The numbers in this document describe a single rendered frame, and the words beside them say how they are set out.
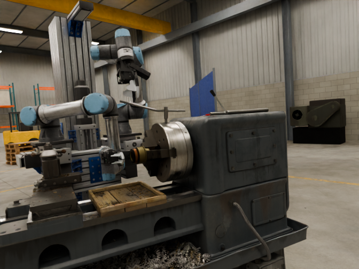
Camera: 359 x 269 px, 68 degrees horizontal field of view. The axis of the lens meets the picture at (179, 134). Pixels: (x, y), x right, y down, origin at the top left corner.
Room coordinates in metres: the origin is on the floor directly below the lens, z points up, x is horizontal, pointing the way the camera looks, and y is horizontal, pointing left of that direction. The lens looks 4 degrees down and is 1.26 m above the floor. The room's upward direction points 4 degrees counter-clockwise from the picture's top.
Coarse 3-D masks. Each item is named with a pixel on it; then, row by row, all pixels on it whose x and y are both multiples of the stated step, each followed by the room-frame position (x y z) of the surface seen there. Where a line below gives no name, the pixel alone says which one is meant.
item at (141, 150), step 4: (132, 148) 1.33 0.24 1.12; (136, 148) 1.34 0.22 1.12; (140, 148) 1.32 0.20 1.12; (144, 148) 1.32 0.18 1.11; (148, 148) 1.35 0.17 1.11; (132, 152) 1.30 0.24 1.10; (136, 152) 1.30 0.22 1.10; (140, 152) 1.31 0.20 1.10; (144, 152) 1.31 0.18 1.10; (132, 156) 1.36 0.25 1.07; (136, 156) 1.30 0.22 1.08; (140, 156) 1.30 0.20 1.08; (144, 156) 1.31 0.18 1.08; (132, 160) 1.34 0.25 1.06; (136, 160) 1.30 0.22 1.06; (140, 160) 1.31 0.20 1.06; (144, 160) 1.32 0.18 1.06
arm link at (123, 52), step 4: (124, 48) 1.30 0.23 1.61; (128, 48) 1.31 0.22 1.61; (120, 52) 1.30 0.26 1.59; (124, 52) 1.29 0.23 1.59; (128, 52) 1.30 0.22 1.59; (132, 52) 1.33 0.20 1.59; (120, 56) 1.30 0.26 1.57; (124, 56) 1.30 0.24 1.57; (128, 56) 1.30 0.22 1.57; (132, 56) 1.32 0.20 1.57
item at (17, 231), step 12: (12, 204) 1.20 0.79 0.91; (24, 204) 1.20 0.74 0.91; (12, 216) 1.17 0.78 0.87; (48, 216) 0.97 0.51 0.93; (60, 216) 0.96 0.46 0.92; (72, 216) 0.98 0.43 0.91; (0, 228) 0.94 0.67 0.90; (12, 228) 0.93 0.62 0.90; (24, 228) 0.92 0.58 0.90; (36, 228) 0.93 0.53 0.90; (48, 228) 0.94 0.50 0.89; (60, 228) 0.96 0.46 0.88; (72, 228) 0.98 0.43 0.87; (0, 240) 0.88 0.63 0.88; (12, 240) 0.89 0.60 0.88; (24, 240) 0.91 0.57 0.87
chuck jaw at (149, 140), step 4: (144, 132) 1.44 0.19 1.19; (148, 132) 1.42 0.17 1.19; (152, 132) 1.43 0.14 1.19; (148, 136) 1.41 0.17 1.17; (152, 136) 1.42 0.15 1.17; (144, 140) 1.39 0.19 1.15; (148, 140) 1.39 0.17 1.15; (152, 140) 1.40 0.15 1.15; (144, 144) 1.37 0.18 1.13; (148, 144) 1.38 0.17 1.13; (152, 144) 1.39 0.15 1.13; (156, 144) 1.39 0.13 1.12; (152, 148) 1.40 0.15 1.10; (156, 148) 1.42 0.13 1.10
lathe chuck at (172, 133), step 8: (152, 128) 1.44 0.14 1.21; (160, 128) 1.34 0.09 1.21; (168, 128) 1.32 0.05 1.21; (176, 128) 1.33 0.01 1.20; (160, 136) 1.35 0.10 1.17; (168, 136) 1.28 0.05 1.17; (176, 136) 1.29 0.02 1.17; (160, 144) 1.35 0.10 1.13; (168, 144) 1.26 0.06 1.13; (176, 144) 1.27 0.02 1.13; (184, 144) 1.29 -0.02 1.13; (176, 152) 1.26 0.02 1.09; (184, 152) 1.28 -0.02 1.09; (168, 160) 1.27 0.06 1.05; (176, 160) 1.26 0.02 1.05; (184, 160) 1.28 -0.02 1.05; (160, 168) 1.37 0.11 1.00; (168, 168) 1.28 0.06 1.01; (176, 168) 1.28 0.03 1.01; (184, 168) 1.30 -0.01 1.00; (160, 176) 1.38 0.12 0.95; (168, 176) 1.29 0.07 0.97; (176, 176) 1.32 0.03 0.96
